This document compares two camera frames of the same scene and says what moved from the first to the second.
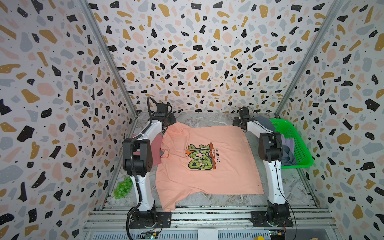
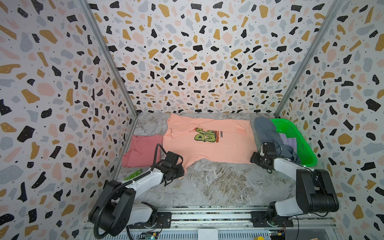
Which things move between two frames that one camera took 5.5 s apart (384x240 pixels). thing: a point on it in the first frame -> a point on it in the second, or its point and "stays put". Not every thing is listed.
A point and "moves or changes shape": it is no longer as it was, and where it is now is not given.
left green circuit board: x=148 y=235 stays put
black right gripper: x=237 y=121 -> x=258 y=158
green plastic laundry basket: x=288 y=129 stays put
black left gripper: x=170 y=116 -> x=180 y=170
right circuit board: x=277 y=234 stays put
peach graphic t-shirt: x=196 y=159 moves or changes shape
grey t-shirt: x=288 y=159 stays put
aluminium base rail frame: x=116 y=222 stays put
